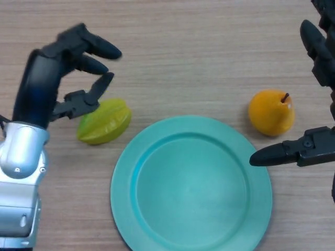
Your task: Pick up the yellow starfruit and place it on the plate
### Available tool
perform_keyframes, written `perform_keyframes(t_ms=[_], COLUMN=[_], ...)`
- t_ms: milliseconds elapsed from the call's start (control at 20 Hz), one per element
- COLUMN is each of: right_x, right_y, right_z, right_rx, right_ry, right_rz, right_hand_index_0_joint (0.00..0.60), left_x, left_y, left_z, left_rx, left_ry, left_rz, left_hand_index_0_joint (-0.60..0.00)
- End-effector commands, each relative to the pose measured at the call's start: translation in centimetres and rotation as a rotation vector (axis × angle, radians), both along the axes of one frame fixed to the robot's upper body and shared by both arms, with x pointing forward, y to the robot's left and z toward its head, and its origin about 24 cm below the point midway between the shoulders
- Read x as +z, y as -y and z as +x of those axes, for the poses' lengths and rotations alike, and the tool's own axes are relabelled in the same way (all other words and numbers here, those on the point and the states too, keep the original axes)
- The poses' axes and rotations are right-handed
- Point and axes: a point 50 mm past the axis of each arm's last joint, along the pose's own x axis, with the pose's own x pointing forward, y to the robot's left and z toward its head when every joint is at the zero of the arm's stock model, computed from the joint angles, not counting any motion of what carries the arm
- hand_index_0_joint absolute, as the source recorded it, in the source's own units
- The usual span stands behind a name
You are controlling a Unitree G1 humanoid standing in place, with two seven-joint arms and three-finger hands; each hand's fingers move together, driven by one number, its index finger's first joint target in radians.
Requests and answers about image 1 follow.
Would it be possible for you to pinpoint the teal round plate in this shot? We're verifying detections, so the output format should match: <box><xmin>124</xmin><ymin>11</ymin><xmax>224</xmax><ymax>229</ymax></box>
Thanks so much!
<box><xmin>110</xmin><ymin>115</ymin><xmax>273</xmax><ymax>251</ymax></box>

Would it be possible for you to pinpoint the orange-yellow pear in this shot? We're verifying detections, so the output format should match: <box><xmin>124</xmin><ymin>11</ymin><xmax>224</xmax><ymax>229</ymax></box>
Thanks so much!
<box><xmin>248</xmin><ymin>89</ymin><xmax>296</xmax><ymax>136</ymax></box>

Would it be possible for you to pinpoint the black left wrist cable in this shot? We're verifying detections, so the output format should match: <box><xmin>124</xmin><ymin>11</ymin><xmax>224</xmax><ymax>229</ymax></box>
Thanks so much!
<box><xmin>0</xmin><ymin>114</ymin><xmax>13</xmax><ymax>131</ymax></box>

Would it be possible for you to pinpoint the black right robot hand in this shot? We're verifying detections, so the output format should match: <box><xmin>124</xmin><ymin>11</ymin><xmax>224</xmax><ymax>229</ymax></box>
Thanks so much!
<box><xmin>249</xmin><ymin>0</ymin><xmax>335</xmax><ymax>167</ymax></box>

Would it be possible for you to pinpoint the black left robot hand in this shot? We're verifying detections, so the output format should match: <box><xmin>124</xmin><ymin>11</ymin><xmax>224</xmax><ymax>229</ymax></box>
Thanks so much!
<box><xmin>12</xmin><ymin>22</ymin><xmax>122</xmax><ymax>129</ymax></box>

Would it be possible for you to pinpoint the yellow-green starfruit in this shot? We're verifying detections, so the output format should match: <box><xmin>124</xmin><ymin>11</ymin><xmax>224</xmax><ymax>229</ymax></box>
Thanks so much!
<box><xmin>76</xmin><ymin>98</ymin><xmax>132</xmax><ymax>145</ymax></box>

